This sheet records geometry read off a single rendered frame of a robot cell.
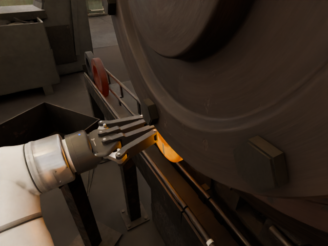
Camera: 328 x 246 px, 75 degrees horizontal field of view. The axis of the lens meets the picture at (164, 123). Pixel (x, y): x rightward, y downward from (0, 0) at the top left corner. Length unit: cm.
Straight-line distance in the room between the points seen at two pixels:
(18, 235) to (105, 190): 108
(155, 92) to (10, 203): 28
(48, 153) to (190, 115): 28
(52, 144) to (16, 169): 6
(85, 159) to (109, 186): 107
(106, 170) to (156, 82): 138
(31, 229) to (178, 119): 30
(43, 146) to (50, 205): 111
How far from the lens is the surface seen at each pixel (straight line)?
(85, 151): 39
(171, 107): 17
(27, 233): 39
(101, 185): 147
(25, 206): 39
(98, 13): 843
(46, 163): 38
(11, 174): 39
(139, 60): 22
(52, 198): 152
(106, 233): 127
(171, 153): 46
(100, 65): 105
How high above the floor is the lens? 110
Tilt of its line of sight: 35 degrees down
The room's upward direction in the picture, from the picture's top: straight up
